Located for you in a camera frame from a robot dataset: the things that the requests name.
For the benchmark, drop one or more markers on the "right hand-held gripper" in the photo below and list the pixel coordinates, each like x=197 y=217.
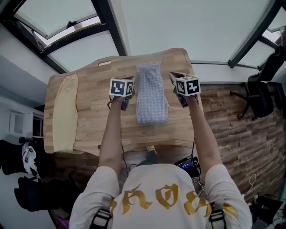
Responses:
x=188 y=86

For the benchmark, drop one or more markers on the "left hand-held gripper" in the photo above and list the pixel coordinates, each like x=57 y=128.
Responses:
x=121 y=87

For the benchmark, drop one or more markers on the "blue checked pants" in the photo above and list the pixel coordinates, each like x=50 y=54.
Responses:
x=152 y=96

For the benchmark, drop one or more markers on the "person's right forearm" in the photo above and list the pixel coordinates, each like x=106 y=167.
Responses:
x=204 y=138

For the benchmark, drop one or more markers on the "person's left forearm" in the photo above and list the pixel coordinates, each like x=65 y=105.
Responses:
x=111 y=134

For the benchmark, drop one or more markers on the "yellow cloth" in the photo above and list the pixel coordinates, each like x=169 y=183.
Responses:
x=66 y=111

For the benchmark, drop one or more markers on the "black office chair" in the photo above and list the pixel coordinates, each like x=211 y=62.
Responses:
x=262 y=98

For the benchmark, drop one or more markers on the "person's leg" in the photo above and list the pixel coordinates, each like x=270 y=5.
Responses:
x=150 y=157

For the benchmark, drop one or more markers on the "black tablet with lit screen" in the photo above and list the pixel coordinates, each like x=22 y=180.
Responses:
x=185 y=165

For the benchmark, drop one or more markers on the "open black-framed window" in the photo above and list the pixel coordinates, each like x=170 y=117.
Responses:
x=55 y=15

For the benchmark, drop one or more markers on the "white shirt with gold print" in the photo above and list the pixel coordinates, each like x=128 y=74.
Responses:
x=161 y=192

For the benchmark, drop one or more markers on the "white and pink shoes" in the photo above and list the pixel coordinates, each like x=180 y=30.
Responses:
x=28 y=157

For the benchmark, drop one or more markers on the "black bag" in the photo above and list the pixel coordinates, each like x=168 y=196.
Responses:
x=10 y=156

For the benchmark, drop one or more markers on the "pile of black clothing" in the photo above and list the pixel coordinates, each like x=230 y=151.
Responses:
x=40 y=192

